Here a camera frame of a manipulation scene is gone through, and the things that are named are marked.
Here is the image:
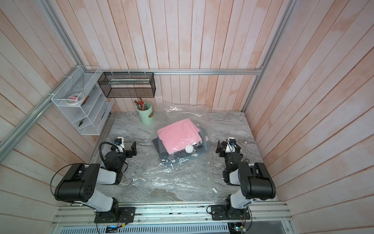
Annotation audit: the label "tape roll on shelf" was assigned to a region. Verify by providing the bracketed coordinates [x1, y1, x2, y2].
[65, 93, 86, 106]

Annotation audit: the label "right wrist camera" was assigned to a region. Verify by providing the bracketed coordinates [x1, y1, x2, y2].
[225, 137, 236, 153]

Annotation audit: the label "clear plastic vacuum bag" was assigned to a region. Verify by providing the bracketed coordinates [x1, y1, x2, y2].
[108, 103, 231, 201]

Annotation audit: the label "white wire mesh shelf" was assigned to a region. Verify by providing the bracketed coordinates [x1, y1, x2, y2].
[51, 66, 115, 136]

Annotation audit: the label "aluminium frame rail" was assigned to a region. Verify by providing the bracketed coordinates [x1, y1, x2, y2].
[100, 69, 262, 76]

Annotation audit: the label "pink fleece blanket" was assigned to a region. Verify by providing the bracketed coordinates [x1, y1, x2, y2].
[157, 119, 201, 154]

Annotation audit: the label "dark blue folded blanket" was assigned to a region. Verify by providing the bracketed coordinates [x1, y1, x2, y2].
[152, 137, 207, 164]

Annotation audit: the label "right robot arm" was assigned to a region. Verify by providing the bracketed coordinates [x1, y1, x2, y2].
[210, 137, 276, 220]

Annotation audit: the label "black mesh wall basket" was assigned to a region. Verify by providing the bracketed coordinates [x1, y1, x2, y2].
[98, 72, 156, 98]

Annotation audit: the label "black white houndstooth knit blanket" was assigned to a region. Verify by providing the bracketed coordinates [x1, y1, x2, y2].
[194, 124, 211, 152]

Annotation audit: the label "coloured pencils in cup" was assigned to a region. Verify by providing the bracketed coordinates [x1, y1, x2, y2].
[134, 97, 147, 111]

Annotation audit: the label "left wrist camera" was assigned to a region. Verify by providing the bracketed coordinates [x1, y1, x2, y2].
[113, 137, 125, 151]

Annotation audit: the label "mint green pencil cup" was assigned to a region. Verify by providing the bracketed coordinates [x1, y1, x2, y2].
[138, 102, 153, 125]

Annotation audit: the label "white vacuum bag valve cap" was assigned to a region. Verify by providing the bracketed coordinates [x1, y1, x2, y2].
[185, 145, 194, 154]

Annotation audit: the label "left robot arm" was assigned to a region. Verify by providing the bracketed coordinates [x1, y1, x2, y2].
[52, 137, 137, 224]

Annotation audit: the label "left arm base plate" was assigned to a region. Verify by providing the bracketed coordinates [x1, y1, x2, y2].
[94, 207, 135, 224]

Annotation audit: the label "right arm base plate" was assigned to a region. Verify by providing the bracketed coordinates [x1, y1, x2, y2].
[210, 205, 251, 220]

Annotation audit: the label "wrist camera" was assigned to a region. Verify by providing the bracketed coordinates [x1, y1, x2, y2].
[225, 137, 236, 153]
[113, 137, 125, 151]

